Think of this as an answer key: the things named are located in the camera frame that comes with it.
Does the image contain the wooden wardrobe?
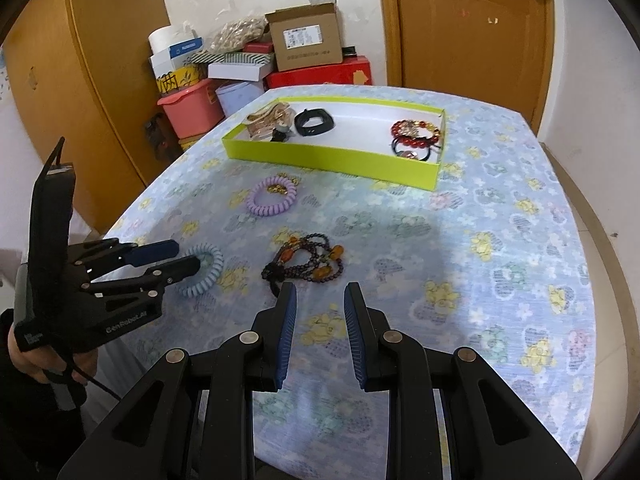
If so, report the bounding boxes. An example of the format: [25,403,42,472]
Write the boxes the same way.
[0,0,174,237]

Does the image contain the pink plastic basket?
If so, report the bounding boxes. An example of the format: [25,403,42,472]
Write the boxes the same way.
[157,79,226,140]

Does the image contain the beige translucent hair claw clip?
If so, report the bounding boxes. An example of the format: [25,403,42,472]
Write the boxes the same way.
[244,102,296,142]

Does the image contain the red gift box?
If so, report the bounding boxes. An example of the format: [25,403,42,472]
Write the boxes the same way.
[264,56,373,92]

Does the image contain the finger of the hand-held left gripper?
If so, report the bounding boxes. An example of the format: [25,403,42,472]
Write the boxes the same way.
[65,239,180,281]
[82,255,202,306]

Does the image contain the black wristband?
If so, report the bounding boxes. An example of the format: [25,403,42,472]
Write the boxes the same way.
[294,108,335,138]

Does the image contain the purple spiral hair tie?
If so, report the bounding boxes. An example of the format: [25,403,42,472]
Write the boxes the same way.
[246,176,300,219]

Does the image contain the dark patterned bag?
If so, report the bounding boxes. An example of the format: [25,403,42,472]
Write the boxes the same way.
[144,112,174,161]

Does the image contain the light blue spiral hair tie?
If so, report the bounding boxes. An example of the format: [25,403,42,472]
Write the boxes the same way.
[177,243,225,299]

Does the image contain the dark bead bracelet amber beads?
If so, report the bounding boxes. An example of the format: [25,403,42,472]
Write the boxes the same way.
[261,230,347,294]

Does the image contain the person's left hand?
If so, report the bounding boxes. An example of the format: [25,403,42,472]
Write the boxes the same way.
[7,327,100,387]

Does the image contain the white flat box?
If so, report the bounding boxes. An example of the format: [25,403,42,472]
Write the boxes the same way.
[207,60,274,82]

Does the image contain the blue floral tablecloth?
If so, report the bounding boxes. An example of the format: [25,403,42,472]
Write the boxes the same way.
[102,85,601,472]

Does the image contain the lime green shallow box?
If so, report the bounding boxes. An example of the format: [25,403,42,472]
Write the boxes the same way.
[221,94,448,191]

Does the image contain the brown cardboard box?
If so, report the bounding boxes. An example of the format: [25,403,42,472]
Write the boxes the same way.
[265,2,345,72]

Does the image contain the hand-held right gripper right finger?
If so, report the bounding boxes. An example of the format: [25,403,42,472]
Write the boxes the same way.
[343,281,583,480]

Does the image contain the wooden door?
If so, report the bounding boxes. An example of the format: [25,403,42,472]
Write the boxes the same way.
[375,0,556,133]

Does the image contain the white box with blue label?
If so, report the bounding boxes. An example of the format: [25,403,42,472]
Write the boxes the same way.
[148,22,206,84]

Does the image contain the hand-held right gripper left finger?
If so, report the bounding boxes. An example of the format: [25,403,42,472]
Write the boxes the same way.
[57,281,298,480]

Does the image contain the lilac cylindrical bin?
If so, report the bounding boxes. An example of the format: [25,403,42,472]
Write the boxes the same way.
[215,80,265,119]

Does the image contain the black white striped box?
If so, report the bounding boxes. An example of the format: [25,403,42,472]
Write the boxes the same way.
[187,50,276,66]

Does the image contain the black cable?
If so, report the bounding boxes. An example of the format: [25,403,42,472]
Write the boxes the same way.
[70,360,122,402]

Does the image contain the bag of beige beads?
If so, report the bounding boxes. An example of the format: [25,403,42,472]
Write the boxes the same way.
[209,17,271,54]

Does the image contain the black hair tie round charm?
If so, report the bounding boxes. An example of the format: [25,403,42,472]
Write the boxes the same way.
[390,137,445,164]

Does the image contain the red bead bracelet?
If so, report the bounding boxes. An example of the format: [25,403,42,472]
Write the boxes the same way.
[390,119,446,145]

